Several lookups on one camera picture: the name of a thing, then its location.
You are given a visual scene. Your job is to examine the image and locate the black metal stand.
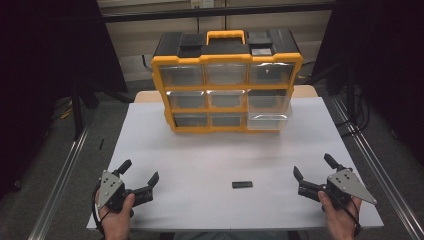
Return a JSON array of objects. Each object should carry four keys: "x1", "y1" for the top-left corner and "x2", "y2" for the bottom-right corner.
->
[{"x1": 70, "y1": 74, "x2": 85, "y2": 140}]

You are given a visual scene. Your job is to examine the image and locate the white wall socket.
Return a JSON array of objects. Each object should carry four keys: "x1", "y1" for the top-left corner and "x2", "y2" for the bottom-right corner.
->
[{"x1": 190, "y1": 0, "x2": 215, "y2": 10}]

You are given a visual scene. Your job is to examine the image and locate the wooden table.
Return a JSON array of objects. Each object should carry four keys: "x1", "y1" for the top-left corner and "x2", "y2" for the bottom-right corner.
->
[{"x1": 133, "y1": 84, "x2": 320, "y2": 104}]

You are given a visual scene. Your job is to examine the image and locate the pulled-out clear plastic drawer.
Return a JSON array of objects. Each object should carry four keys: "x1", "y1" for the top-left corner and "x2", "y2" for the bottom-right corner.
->
[{"x1": 246, "y1": 112, "x2": 290, "y2": 131}]

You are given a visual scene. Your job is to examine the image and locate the yellow black drawer organizer cabinet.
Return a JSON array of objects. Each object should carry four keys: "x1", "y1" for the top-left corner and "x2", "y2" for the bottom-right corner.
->
[{"x1": 150, "y1": 29, "x2": 305, "y2": 135}]

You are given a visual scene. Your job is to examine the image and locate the set of closed clear drawers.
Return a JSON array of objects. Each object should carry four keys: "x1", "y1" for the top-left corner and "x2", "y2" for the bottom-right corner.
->
[{"x1": 158, "y1": 62, "x2": 296, "y2": 128}]

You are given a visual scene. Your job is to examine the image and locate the black floor cables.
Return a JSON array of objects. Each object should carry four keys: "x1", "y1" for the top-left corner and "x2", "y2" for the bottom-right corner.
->
[{"x1": 334, "y1": 81, "x2": 372, "y2": 138}]

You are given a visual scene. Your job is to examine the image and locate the person's right hand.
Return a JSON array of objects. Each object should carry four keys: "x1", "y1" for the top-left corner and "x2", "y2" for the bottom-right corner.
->
[{"x1": 317, "y1": 190, "x2": 363, "y2": 240}]

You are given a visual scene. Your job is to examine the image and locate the black horizontal bar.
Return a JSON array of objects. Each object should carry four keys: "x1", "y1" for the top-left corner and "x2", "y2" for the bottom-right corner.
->
[{"x1": 99, "y1": 2, "x2": 336, "y2": 24}]

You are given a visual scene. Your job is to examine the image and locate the person's left hand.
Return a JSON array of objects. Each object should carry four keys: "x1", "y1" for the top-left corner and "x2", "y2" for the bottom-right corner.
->
[{"x1": 95, "y1": 191, "x2": 136, "y2": 240}]

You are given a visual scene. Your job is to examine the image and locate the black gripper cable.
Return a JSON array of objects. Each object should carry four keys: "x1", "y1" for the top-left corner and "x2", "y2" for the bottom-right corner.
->
[
  {"x1": 339, "y1": 198, "x2": 363, "y2": 236},
  {"x1": 91, "y1": 182, "x2": 111, "y2": 238}
]

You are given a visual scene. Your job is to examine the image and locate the small black rectangular block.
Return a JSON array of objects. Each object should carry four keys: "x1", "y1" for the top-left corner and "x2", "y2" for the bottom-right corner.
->
[{"x1": 231, "y1": 180, "x2": 254, "y2": 190}]

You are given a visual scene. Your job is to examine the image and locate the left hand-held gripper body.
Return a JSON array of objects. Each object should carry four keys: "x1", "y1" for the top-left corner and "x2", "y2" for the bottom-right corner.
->
[{"x1": 98, "y1": 169, "x2": 155, "y2": 213}]

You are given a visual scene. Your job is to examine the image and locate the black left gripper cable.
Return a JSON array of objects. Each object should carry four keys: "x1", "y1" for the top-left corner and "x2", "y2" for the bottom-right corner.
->
[{"x1": 91, "y1": 182, "x2": 111, "y2": 238}]

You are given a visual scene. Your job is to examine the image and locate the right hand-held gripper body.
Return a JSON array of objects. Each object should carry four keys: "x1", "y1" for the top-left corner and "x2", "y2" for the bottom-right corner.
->
[{"x1": 297, "y1": 167, "x2": 378, "y2": 212}]

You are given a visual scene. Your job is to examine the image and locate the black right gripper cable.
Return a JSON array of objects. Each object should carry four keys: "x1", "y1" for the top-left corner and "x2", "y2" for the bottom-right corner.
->
[{"x1": 339, "y1": 198, "x2": 363, "y2": 236}]

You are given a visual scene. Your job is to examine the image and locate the aluminium floor rail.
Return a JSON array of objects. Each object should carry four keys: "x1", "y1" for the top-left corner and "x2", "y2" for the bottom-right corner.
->
[
  {"x1": 27, "y1": 108, "x2": 97, "y2": 240},
  {"x1": 329, "y1": 95, "x2": 424, "y2": 240}
]

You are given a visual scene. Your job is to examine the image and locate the black curtain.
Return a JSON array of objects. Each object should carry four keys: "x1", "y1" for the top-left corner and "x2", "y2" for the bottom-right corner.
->
[
  {"x1": 311, "y1": 0, "x2": 424, "y2": 166},
  {"x1": 0, "y1": 0, "x2": 129, "y2": 201}
]

